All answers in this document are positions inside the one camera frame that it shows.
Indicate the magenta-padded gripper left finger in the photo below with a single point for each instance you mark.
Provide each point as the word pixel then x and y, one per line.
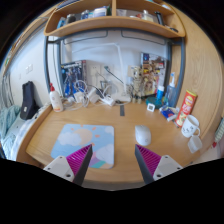
pixel 60 166

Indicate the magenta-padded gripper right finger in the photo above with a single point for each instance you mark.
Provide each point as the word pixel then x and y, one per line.
pixel 166 165

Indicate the white grey computer mouse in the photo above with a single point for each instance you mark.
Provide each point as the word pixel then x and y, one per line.
pixel 143 135

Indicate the pastel cloud print mouse pad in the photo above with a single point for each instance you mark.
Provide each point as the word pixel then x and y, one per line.
pixel 83 136

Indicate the clear plastic cup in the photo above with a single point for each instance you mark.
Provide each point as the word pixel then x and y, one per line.
pixel 195 144

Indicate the white cat-face mug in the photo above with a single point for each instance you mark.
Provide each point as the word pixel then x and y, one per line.
pixel 190 126

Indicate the blue tissue packet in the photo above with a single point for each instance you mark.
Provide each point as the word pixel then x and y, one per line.
pixel 167 113

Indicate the white checked bedding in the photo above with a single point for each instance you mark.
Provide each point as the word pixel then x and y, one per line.
pixel 20 133

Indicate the small white desk clock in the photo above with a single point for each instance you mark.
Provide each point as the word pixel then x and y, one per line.
pixel 151 107

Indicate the red chip canister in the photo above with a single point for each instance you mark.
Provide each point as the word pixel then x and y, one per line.
pixel 186 108

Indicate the white red-capped pump lotion bottle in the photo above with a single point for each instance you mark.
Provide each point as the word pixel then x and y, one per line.
pixel 56 101

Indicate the teal round container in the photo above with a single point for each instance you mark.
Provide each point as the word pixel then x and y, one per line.
pixel 152 100

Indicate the teal knitted blanket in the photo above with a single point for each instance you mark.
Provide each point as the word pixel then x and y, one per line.
pixel 6 123

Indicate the blue spray bottle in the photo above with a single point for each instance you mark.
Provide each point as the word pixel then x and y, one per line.
pixel 171 95

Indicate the blue white can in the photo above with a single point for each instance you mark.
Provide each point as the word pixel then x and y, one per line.
pixel 160 95

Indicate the black flat strip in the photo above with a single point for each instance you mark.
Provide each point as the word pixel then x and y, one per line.
pixel 122 110

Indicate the white charger block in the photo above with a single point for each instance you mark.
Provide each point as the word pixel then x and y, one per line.
pixel 79 97
pixel 93 95

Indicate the black bag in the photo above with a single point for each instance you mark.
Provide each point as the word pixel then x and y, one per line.
pixel 28 100

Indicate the white power strip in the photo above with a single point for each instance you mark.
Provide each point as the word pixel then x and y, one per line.
pixel 108 100

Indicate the beige robot model figure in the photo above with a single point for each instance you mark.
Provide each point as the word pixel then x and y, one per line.
pixel 136 83

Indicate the blue robot model kit box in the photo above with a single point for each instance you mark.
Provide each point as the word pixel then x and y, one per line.
pixel 71 76

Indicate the colourful model kit box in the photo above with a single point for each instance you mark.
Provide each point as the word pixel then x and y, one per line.
pixel 153 73

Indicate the wooden shelf unit with items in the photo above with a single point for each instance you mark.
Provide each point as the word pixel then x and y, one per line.
pixel 113 23

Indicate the grey metal desk frame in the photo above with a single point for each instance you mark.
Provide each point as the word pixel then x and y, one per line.
pixel 45 66

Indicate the white wall socket plate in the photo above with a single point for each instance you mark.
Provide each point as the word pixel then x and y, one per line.
pixel 106 69
pixel 95 69

